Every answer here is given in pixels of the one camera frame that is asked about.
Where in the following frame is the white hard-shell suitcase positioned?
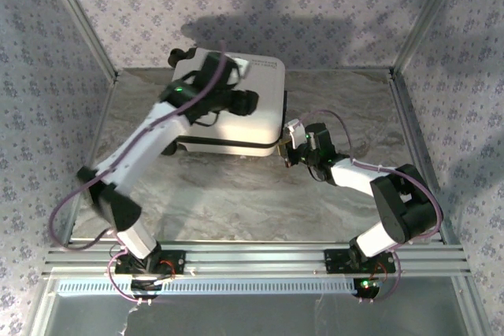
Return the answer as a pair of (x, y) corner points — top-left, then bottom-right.
(166, 46), (288, 158)

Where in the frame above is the grey metal sheet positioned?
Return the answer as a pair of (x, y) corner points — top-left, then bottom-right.
(29, 275), (493, 336)

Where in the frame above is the aluminium side rail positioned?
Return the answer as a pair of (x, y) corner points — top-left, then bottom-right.
(387, 68), (452, 245)
(58, 74), (119, 245)

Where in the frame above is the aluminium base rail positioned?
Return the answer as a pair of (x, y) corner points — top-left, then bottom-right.
(43, 239), (472, 278)

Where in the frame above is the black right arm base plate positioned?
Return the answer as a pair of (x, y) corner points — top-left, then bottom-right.
(323, 248), (397, 274)

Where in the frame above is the white slotted cable duct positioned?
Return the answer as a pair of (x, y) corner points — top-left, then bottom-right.
(57, 275), (358, 296)

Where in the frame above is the aluminium frame post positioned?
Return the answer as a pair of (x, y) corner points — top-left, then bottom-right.
(388, 0), (470, 77)
(39, 0), (120, 82)

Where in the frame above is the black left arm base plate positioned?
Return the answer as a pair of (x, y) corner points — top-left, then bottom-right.
(113, 249), (187, 276)

